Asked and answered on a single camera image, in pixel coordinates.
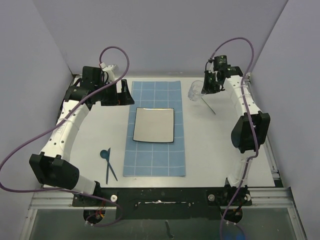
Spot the dark blue plastic spoon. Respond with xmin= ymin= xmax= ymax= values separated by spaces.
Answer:
xmin=100 ymin=149 xmax=118 ymax=181

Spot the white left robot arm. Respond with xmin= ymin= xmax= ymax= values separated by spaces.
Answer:
xmin=29 ymin=63 xmax=135 ymax=206

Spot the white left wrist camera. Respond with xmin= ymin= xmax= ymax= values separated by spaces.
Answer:
xmin=99 ymin=62 xmax=118 ymax=75

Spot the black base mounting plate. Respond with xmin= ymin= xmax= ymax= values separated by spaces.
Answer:
xmin=72 ymin=186 xmax=252 ymax=220

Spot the dark blue plastic knife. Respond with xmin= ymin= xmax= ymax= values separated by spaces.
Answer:
xmin=105 ymin=148 xmax=111 ymax=184

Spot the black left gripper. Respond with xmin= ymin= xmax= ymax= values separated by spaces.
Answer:
xmin=94 ymin=79 xmax=134 ymax=106

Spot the square white plate black rim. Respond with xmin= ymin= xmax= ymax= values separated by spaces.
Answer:
xmin=132 ymin=107 xmax=175 ymax=143

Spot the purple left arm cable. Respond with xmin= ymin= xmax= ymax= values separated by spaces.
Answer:
xmin=0 ymin=46 xmax=131 ymax=227

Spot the blue checked cloth napkin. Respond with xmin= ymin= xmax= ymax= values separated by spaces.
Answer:
xmin=123 ymin=81 xmax=186 ymax=177

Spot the clear wine glass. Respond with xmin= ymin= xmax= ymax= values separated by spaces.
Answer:
xmin=187 ymin=80 xmax=204 ymax=102

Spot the silver metal fork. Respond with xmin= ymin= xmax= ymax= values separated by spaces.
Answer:
xmin=201 ymin=97 xmax=216 ymax=115

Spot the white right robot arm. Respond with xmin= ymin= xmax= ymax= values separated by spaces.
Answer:
xmin=201 ymin=55 xmax=271 ymax=205

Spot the aluminium frame rail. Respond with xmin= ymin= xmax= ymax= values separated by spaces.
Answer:
xmin=243 ymin=72 xmax=307 ymax=240

